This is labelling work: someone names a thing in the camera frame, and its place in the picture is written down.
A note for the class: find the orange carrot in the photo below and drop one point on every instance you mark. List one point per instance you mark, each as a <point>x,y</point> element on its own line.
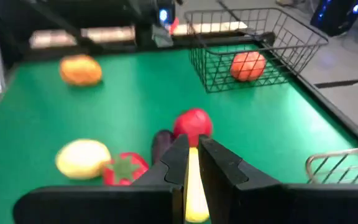
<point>80,70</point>

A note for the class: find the orange pumpkin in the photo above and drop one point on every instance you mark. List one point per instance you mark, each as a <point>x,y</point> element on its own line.
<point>247,67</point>

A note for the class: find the purple eggplant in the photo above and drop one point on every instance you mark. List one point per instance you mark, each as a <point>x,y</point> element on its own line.
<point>162,144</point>

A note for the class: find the green table mat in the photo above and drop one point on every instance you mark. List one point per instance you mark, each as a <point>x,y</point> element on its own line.
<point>244,140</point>

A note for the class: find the red apple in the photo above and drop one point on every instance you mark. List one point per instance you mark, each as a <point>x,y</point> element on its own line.
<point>193,124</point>

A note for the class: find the large pale yellow lemon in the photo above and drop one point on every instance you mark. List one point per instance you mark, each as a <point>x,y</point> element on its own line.
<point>82,159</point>

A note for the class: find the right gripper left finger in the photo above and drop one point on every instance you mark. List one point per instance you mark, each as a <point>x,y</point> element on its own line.
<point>154,202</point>

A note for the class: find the red tomato with green leaf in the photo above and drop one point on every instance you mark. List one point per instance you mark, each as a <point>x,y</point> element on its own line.
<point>138,165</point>

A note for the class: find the computer tower with blue lights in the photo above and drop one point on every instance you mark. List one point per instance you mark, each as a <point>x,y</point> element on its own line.
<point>334,18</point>

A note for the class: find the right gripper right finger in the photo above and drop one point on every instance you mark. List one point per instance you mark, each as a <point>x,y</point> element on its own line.
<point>244,202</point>

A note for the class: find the black table frame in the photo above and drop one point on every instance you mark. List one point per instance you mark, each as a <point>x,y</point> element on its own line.
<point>117,49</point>

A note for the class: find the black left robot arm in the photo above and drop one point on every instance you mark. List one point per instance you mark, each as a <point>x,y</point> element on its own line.
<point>145,18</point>

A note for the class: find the small yellow lemon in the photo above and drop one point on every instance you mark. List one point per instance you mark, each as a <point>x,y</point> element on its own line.
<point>194,186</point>

